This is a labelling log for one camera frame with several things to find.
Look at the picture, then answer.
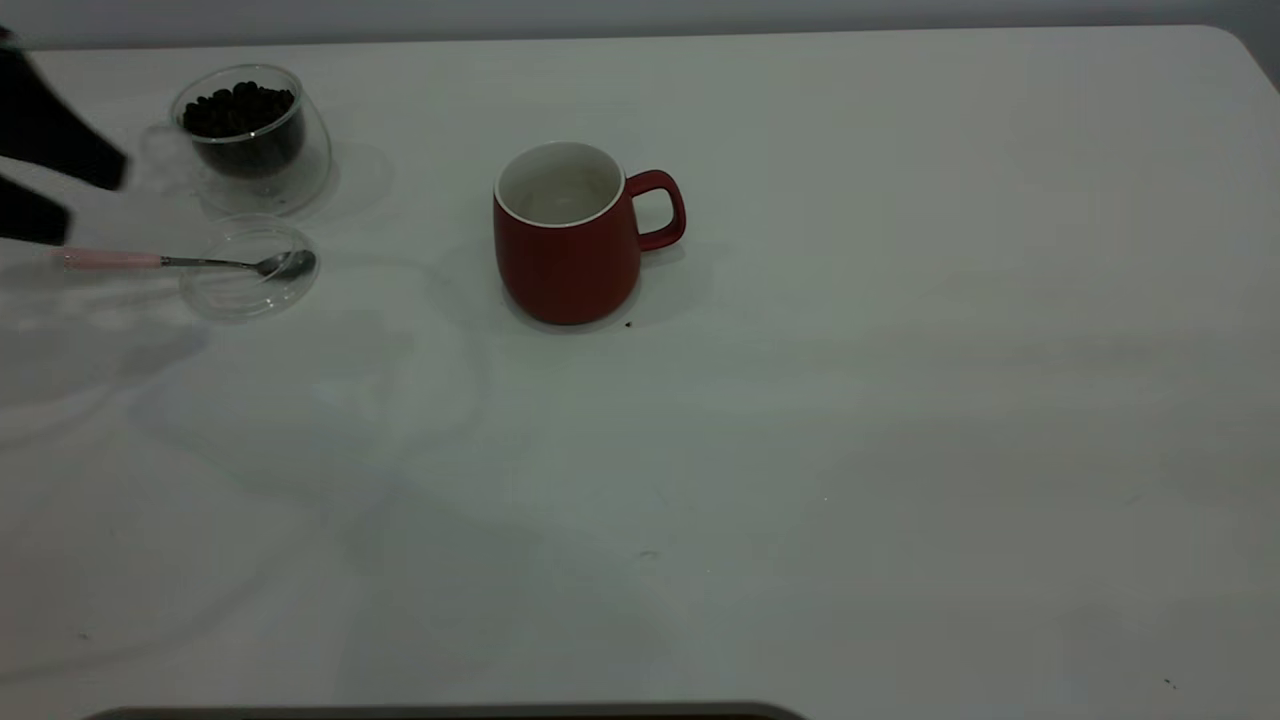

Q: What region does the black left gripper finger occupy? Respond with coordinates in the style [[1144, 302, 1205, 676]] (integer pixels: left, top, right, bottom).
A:
[[0, 30, 129, 191], [0, 175, 71, 246]]

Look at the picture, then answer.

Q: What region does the pink handled metal spoon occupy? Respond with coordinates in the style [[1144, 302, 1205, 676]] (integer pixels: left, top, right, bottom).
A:
[[55, 248, 318, 282]]

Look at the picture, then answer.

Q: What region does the red ceramic mug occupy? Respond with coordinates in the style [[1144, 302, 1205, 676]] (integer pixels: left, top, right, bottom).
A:
[[492, 141, 689, 327]]

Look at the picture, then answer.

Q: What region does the dark coffee beans heap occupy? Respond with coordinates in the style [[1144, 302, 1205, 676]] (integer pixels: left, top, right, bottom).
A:
[[181, 81, 304, 179]]

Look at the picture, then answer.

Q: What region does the clear glass cup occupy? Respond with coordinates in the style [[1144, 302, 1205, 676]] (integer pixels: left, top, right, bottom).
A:
[[140, 63, 333, 216]]

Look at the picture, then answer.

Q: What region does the clear glass saucer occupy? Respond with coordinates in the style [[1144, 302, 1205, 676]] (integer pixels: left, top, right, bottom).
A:
[[180, 220, 321, 321]]

